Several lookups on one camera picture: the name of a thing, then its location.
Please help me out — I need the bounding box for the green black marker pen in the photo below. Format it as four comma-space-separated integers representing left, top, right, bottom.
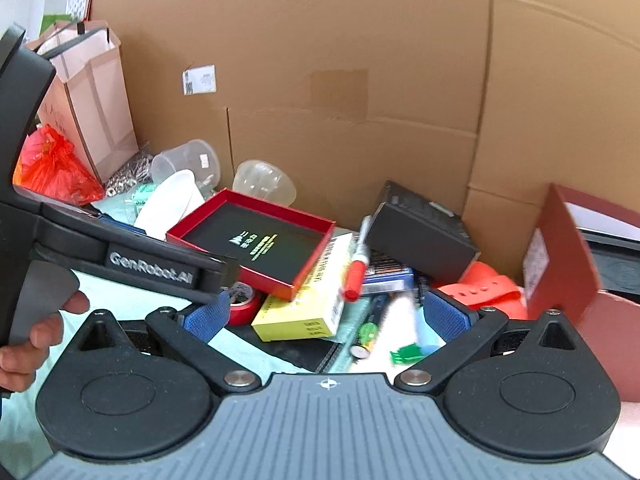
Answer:
349, 294, 390, 361

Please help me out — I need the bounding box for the black rectangular box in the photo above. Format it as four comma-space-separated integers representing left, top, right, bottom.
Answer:
366, 180, 480, 283

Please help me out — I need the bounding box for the white ribbed bowl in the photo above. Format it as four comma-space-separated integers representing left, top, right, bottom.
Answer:
134, 169, 205, 240

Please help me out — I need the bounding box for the brown cardboard backdrop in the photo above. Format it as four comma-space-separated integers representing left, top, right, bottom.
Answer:
92, 0, 639, 273

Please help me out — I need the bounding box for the red plastic bag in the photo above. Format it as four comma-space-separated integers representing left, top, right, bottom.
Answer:
13, 125, 105, 206

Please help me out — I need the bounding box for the white label sticker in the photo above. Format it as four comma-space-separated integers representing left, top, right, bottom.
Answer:
182, 65, 217, 96

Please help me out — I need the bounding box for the red tape roll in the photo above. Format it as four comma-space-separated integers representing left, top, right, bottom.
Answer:
226, 282, 264, 326

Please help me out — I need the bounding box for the bag of metal rings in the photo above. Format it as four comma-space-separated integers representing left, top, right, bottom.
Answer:
105, 150, 154, 197

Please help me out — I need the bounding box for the clear plastic measuring cup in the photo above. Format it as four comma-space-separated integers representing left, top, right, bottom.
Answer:
150, 139, 221, 196

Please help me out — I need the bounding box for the orange rubber slipper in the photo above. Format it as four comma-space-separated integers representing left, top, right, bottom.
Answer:
438, 261, 529, 320

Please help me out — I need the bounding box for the blue cap marker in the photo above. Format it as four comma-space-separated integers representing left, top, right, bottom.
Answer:
413, 295, 445, 358

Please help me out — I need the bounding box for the yellow medicine box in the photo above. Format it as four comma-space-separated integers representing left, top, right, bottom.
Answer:
250, 232, 356, 342

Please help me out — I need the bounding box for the pink paper bag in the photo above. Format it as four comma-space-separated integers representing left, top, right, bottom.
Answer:
27, 21, 139, 182

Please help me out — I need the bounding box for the red cap white marker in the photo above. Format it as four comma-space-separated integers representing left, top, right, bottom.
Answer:
342, 216, 372, 302

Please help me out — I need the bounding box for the person's left hand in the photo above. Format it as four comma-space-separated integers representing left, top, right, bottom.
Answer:
0, 311, 64, 392

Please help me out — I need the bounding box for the large dark red box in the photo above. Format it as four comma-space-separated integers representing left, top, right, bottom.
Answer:
523, 184, 640, 402

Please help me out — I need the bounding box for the green plastic clip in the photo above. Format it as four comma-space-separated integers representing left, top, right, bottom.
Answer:
390, 344, 424, 365

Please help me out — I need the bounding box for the clear plastic bowl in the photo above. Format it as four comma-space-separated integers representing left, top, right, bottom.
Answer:
232, 159, 297, 207

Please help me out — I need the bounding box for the blue card box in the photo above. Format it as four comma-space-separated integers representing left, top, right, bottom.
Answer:
360, 252, 414, 296

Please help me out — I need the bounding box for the teal striped cloth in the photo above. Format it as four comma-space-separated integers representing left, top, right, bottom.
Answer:
89, 182, 446, 376

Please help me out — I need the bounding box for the red tray with black insert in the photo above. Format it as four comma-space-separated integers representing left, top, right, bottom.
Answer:
166, 188, 335, 301

